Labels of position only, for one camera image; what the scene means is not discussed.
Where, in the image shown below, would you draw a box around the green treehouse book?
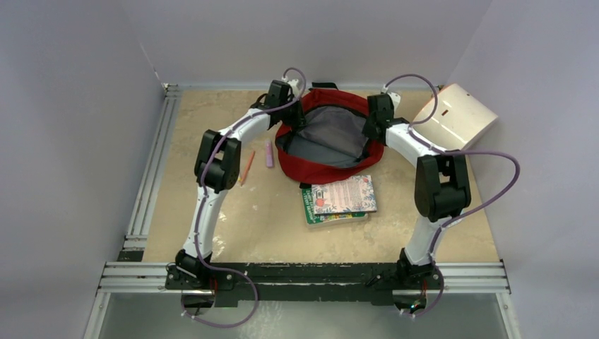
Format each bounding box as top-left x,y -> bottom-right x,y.
302,189 -> 369,230

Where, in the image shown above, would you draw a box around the orange pencil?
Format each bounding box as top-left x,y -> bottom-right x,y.
239,150 -> 256,186

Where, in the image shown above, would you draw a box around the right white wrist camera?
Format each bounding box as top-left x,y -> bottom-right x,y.
381,85 -> 401,115

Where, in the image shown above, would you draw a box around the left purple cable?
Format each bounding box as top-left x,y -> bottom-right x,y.
179,67 -> 307,329

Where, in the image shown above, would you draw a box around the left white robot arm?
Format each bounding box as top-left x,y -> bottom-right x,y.
172,77 -> 306,289

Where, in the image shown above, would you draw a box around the purple cable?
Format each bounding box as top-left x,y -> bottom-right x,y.
179,67 -> 307,329
384,73 -> 521,319

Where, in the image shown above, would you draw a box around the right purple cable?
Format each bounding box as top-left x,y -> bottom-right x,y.
384,73 -> 521,319

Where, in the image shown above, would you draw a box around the pink highlighter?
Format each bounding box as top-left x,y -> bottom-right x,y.
265,140 -> 275,169

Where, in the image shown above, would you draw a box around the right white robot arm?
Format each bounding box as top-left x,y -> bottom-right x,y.
362,93 -> 471,287

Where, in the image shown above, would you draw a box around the cream round lunch box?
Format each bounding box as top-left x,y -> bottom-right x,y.
413,83 -> 498,150

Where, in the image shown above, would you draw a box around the floral cover book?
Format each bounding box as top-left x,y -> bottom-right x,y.
311,175 -> 378,215

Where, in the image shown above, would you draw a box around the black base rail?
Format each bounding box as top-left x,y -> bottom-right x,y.
165,263 -> 441,308

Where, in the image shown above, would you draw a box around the red backpack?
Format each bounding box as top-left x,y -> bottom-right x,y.
275,83 -> 384,185

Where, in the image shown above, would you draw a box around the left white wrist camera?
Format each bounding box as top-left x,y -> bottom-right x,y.
281,76 -> 303,97

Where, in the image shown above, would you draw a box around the aluminium frame rails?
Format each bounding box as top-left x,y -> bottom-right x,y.
85,85 -> 521,338

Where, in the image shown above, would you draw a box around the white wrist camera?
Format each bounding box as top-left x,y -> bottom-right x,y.
281,76 -> 303,97
381,85 -> 401,115

